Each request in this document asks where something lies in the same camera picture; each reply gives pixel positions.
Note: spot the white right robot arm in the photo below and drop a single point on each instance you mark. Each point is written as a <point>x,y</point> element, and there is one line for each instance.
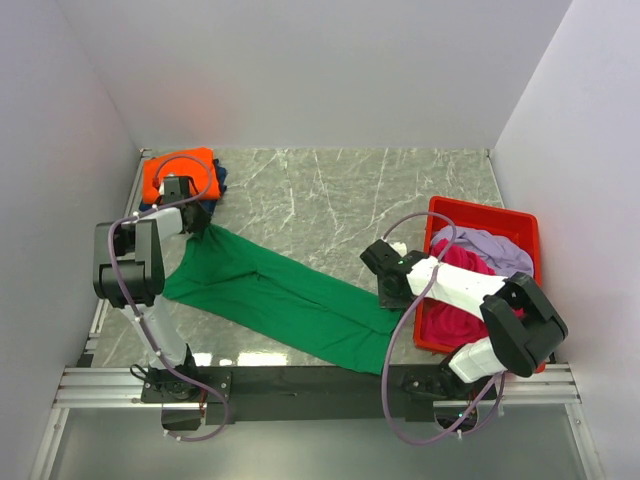
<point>524,328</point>

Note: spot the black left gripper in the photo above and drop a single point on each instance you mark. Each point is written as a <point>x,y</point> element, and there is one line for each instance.
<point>201,220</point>

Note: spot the folded orange t shirt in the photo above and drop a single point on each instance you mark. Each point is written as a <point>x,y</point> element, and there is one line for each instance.
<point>199,164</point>

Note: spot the aluminium frame rail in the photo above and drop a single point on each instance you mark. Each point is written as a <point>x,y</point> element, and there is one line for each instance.
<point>84,387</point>

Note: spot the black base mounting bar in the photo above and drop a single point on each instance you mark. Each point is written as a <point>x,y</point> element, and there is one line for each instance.
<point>293,393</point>

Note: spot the magenta t shirt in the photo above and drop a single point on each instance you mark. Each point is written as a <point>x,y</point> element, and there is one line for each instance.
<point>446,325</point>

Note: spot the lavender t shirt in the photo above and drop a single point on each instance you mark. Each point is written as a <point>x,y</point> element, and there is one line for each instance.
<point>482,252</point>

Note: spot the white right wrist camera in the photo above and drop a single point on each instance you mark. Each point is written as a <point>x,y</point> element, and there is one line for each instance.
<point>399,247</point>

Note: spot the red plastic bin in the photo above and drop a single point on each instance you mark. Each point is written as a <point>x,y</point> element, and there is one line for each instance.
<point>520,228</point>

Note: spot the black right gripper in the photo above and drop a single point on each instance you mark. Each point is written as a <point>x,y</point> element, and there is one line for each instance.
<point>387,302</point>

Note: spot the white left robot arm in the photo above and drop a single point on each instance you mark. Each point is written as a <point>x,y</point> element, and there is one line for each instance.
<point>129,272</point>

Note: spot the green t shirt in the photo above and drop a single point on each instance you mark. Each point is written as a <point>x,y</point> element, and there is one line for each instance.
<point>227,275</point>

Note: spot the folded navy blue t shirt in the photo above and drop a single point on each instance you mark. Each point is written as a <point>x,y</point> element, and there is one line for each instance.
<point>186,167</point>

